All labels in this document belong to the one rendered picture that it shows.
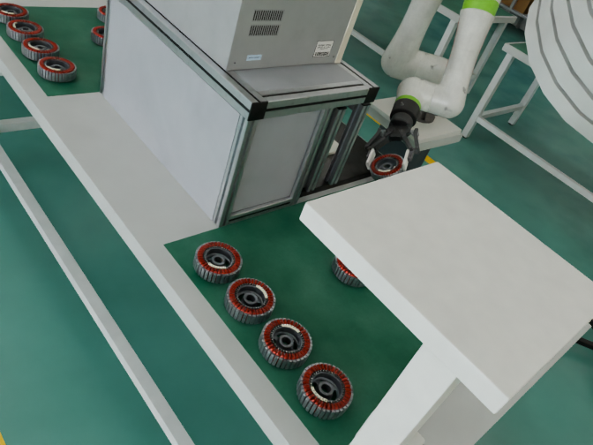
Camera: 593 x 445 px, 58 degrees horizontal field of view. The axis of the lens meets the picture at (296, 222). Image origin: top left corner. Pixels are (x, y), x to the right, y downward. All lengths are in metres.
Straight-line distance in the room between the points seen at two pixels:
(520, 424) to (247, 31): 1.88
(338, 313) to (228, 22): 0.71
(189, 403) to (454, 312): 1.34
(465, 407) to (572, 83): 0.97
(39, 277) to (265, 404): 1.34
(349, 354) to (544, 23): 0.92
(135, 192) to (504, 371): 1.03
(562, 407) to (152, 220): 1.97
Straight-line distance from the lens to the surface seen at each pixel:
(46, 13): 2.32
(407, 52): 2.17
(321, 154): 1.51
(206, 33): 1.34
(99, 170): 1.50
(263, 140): 1.30
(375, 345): 1.27
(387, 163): 1.74
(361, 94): 1.44
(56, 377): 1.96
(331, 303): 1.30
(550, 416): 2.61
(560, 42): 0.42
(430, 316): 0.70
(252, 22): 1.27
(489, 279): 0.82
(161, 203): 1.42
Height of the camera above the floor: 1.65
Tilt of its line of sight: 38 degrees down
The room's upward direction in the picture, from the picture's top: 22 degrees clockwise
